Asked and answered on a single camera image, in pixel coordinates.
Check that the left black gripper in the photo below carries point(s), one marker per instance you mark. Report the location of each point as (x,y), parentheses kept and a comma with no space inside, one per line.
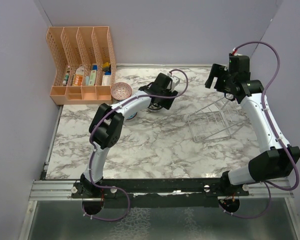
(167,104)

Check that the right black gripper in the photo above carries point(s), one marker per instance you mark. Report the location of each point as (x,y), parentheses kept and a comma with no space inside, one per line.
(217,70)

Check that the red floral bowl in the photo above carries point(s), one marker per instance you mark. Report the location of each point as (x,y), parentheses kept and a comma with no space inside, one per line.
(154,108)

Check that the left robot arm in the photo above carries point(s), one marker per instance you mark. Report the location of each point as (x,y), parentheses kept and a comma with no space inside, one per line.
(106,126)

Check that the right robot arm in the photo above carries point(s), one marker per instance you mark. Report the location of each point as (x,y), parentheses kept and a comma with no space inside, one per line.
(277,157)

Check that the dark blue patterned bowl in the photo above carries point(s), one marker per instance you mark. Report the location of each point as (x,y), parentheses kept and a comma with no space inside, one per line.
(131,117)

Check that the pink patterned bowl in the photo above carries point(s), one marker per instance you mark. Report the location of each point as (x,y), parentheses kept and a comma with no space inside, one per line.
(121,91)

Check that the orange plastic file organizer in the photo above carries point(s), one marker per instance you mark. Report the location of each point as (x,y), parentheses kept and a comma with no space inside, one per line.
(85,64)

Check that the white wire dish rack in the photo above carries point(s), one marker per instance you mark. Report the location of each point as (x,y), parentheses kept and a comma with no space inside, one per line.
(218,120)

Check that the black mounting base rail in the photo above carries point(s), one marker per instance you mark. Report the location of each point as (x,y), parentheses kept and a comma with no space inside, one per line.
(155,193)

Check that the aluminium frame rail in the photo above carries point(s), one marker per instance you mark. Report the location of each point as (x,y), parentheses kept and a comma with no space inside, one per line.
(51,190)

